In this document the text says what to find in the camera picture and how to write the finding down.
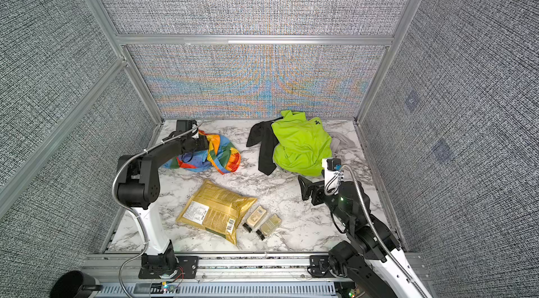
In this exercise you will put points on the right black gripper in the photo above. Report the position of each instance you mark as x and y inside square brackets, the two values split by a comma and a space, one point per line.
[319, 187]

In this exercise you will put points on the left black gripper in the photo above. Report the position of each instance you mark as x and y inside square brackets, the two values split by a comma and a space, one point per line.
[201, 143]

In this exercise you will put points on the rainbow coloured cloth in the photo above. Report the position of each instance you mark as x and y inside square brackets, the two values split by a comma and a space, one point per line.
[221, 155]

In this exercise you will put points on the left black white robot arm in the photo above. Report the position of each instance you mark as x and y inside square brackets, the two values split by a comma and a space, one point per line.
[136, 188]

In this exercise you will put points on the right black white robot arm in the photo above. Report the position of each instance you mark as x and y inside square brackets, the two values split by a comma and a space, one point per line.
[371, 256]

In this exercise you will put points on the grey white cloth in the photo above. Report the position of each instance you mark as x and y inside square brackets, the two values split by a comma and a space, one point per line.
[340, 143]

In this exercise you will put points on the black cloth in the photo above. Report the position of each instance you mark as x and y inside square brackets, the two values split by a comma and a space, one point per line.
[263, 134]

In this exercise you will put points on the neon green shirt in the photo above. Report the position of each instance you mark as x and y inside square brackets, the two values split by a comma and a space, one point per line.
[302, 143]

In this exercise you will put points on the small gold packet right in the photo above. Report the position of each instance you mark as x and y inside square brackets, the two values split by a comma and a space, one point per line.
[269, 226]

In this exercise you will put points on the small gold packet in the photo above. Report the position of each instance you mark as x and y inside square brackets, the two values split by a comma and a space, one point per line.
[254, 218]
[269, 226]

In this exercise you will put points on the small gold packet left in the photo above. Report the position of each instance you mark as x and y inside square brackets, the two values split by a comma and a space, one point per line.
[254, 218]

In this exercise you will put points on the gold snack bag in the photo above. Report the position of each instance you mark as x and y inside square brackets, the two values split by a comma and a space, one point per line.
[217, 210]

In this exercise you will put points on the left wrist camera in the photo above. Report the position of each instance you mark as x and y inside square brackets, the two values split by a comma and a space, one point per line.
[182, 126]

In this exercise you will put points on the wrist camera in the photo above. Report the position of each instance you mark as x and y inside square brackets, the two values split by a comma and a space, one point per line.
[182, 126]
[332, 175]

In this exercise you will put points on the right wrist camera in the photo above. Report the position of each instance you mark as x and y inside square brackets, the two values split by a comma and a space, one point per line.
[332, 175]

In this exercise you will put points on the white vented cable duct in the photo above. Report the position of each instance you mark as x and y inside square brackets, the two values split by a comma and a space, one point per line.
[234, 289]

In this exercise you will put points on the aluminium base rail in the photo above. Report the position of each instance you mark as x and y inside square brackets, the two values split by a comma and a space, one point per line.
[115, 271]

